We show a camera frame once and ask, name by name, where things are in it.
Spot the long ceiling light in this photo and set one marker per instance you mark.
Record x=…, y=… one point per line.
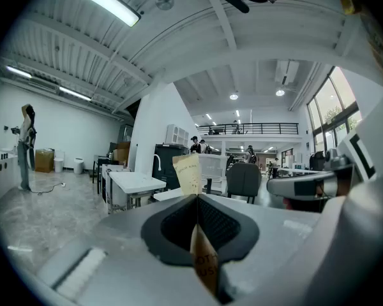
x=105, y=2

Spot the round ceiling lamp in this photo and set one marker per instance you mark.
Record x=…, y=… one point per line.
x=280, y=92
x=233, y=96

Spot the white mesh office chair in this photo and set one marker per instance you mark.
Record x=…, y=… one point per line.
x=215, y=167

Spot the ceiling air conditioner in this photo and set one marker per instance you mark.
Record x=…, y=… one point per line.
x=287, y=72

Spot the white wall cabinet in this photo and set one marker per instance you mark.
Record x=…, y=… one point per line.
x=177, y=134

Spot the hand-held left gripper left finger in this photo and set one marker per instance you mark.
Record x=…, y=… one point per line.
x=166, y=228

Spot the black head camera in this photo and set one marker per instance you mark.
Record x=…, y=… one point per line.
x=236, y=0

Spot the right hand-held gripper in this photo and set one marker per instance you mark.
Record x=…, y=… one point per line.
x=364, y=234

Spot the strip ceiling light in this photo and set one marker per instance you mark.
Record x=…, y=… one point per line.
x=19, y=72
x=75, y=93

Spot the white washboard laundry sink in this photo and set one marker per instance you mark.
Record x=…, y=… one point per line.
x=134, y=180

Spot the black mezzanine railing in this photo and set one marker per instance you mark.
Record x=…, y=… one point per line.
x=249, y=128

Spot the brown cardboard box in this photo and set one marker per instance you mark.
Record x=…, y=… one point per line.
x=44, y=161

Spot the large window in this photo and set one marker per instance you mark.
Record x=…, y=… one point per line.
x=332, y=107

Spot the yellow plaid shirt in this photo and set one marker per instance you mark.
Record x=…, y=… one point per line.
x=375, y=33

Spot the white folding table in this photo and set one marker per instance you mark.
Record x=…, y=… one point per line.
x=297, y=171

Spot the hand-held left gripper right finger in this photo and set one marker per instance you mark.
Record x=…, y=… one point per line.
x=223, y=225

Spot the round ceiling detector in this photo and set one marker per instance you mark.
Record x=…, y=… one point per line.
x=164, y=2

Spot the white trash bin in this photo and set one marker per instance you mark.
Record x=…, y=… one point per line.
x=59, y=163
x=78, y=166

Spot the grey upholstered chair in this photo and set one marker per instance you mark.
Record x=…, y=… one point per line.
x=244, y=178

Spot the white bathroom counter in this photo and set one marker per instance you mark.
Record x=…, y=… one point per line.
x=3, y=174

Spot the marble pattern panel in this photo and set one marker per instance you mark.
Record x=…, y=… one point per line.
x=110, y=186

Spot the black desk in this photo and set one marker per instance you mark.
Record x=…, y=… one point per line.
x=99, y=166

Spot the stacked cardboard boxes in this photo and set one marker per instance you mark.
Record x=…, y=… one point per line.
x=123, y=151

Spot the white curved faucet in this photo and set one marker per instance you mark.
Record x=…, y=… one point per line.
x=158, y=161

